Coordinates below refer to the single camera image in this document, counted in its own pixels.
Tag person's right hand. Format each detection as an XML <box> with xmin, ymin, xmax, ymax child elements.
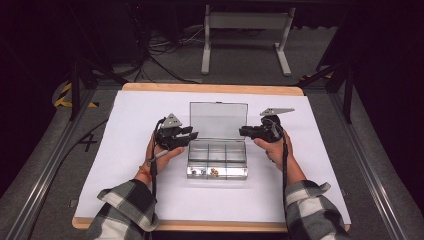
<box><xmin>253</xmin><ymin>129</ymin><xmax>296</xmax><ymax>173</ymax></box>

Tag aluminium floor rail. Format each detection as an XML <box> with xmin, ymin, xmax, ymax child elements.
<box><xmin>328</xmin><ymin>89</ymin><xmax>410</xmax><ymax>240</ymax></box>
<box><xmin>4</xmin><ymin>88</ymin><xmax>98</xmax><ymax>240</ymax></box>

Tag white paper sheet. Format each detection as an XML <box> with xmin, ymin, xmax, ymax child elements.
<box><xmin>74</xmin><ymin>89</ymin><xmax>352</xmax><ymax>225</ymax></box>

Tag orange wrist band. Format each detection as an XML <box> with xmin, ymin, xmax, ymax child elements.
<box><xmin>138</xmin><ymin>165</ymin><xmax>153</xmax><ymax>182</ymax></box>

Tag black tripod stand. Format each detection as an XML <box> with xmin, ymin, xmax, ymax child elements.
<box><xmin>68</xmin><ymin>6</ymin><xmax>129</xmax><ymax>122</ymax></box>

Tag person's left hand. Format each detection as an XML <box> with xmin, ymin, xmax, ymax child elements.
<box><xmin>144</xmin><ymin>133</ymin><xmax>186</xmax><ymax>176</ymax></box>

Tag yellow black hazard tape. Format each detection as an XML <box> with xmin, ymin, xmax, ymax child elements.
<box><xmin>54</xmin><ymin>82</ymin><xmax>100</xmax><ymax>109</ymax></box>

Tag wooden table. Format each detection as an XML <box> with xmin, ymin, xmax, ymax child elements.
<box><xmin>71</xmin><ymin>82</ymin><xmax>352</xmax><ymax>234</ymax></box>

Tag clear plastic compartment box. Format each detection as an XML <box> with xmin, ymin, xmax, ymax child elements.
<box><xmin>185</xmin><ymin>101</ymin><xmax>250</xmax><ymax>181</ymax></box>

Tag white metal stand frame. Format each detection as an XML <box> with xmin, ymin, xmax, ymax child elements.
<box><xmin>200</xmin><ymin>4</ymin><xmax>297</xmax><ymax>77</ymax></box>

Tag bundle of floor cables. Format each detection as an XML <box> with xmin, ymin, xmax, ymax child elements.
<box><xmin>131</xmin><ymin>24</ymin><xmax>209</xmax><ymax>85</ymax></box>

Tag right hand-held gripper cable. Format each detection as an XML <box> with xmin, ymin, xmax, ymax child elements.
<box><xmin>269</xmin><ymin>118</ymin><xmax>290</xmax><ymax>214</ymax></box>

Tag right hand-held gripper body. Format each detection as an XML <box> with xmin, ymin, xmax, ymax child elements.
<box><xmin>252</xmin><ymin>107</ymin><xmax>296</xmax><ymax>144</ymax></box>

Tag long black floor cable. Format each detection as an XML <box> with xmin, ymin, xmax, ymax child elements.
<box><xmin>26</xmin><ymin>118</ymin><xmax>110</xmax><ymax>240</ymax></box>

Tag black metal stand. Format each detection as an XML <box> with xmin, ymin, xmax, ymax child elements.
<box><xmin>298</xmin><ymin>61</ymin><xmax>355</xmax><ymax>125</ymax></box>

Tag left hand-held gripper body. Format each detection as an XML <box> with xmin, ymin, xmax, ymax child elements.
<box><xmin>154</xmin><ymin>113</ymin><xmax>189</xmax><ymax>152</ymax></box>

